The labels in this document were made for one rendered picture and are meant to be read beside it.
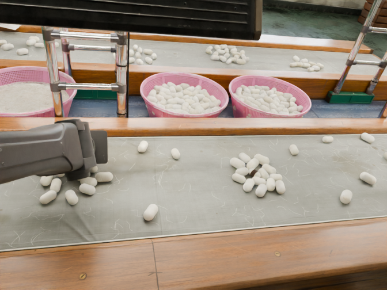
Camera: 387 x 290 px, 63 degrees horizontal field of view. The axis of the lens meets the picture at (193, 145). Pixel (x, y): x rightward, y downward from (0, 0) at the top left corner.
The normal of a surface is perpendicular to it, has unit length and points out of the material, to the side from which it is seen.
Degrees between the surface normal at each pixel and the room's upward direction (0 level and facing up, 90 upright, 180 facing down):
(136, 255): 0
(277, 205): 0
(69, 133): 72
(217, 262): 0
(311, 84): 90
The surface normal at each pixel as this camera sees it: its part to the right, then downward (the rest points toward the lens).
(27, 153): 0.98, -0.17
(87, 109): 0.14, -0.79
